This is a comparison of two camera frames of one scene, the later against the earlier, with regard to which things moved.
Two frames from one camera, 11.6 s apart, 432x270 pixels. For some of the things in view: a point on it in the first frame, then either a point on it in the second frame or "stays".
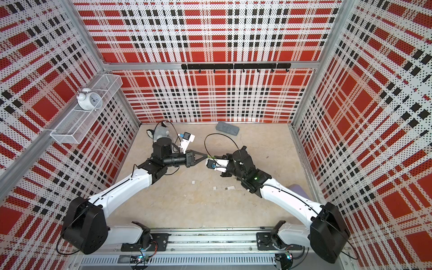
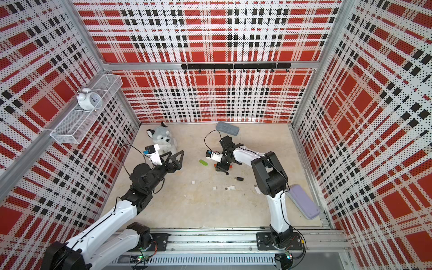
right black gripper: x=225 y=174 -> x=222 y=167
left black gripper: x=190 y=156 -> x=177 y=166
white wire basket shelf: x=75 y=126 stays
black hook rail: x=237 y=66 stays
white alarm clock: x=88 y=100 stays
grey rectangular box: x=227 y=128 stays
